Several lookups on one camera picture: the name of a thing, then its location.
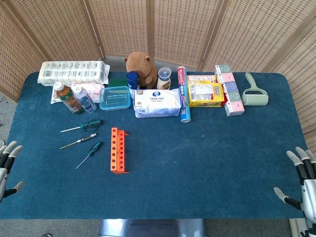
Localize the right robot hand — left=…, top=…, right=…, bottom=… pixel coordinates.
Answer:
left=273, top=147, right=316, bottom=224

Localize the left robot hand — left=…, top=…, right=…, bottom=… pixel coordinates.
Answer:
left=0, top=140, right=25, bottom=203

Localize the long green-black screwdriver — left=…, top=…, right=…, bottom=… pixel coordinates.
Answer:
left=60, top=119, right=104, bottom=133

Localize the short green-black screwdriver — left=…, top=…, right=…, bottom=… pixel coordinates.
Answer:
left=75, top=141, right=103, bottom=170

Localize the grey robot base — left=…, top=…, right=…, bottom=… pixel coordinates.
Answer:
left=98, top=218, right=206, bottom=237

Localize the orange screwdriver rack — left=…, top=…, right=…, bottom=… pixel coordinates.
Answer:
left=110, top=127, right=130, bottom=174

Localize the silver metal precision screwdriver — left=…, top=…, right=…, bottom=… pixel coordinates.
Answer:
left=60, top=132, right=98, bottom=150

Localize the green tea bottle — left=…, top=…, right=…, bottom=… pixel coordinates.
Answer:
left=53, top=81, right=84, bottom=115

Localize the clear water bottle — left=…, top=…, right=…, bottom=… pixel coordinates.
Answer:
left=71, top=85, right=97, bottom=114

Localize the light green lint roller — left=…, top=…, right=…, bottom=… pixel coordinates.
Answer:
left=241, top=72, right=269, bottom=107

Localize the white toilet paper pack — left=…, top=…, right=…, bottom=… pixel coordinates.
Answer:
left=37, top=60, right=111, bottom=86

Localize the pink white plastic bag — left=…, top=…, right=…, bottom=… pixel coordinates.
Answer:
left=50, top=83, right=105, bottom=105

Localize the blue felt table cover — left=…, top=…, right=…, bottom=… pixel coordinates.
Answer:
left=0, top=71, right=312, bottom=220

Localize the pastel tissue box pack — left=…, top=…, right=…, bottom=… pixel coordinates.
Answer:
left=214, top=64, right=245, bottom=117

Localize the clear container blue lid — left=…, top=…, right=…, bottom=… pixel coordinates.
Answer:
left=99, top=85, right=131, bottom=112

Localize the yellow Lipo snack bag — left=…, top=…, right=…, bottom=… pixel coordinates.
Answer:
left=188, top=82, right=226, bottom=108

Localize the blue spray can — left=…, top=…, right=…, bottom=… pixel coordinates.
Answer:
left=126, top=71, right=140, bottom=91

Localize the yellow white carton box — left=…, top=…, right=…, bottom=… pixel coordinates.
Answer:
left=187, top=75, right=218, bottom=84

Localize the plastic wrap roll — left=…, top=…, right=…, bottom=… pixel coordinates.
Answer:
left=176, top=66, right=192, bottom=123

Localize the white wet wipes pack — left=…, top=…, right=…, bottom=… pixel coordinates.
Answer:
left=133, top=88, right=183, bottom=119

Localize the brown capybara plush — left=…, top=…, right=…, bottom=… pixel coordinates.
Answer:
left=124, top=52, right=158, bottom=89

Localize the white sauce bottle clear cap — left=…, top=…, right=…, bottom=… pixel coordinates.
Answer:
left=156, top=67, right=172, bottom=91

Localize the wicker folding screen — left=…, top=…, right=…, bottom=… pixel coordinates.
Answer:
left=0, top=0, right=316, bottom=158

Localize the thin black cord loop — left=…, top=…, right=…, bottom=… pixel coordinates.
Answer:
left=83, top=119, right=104, bottom=133

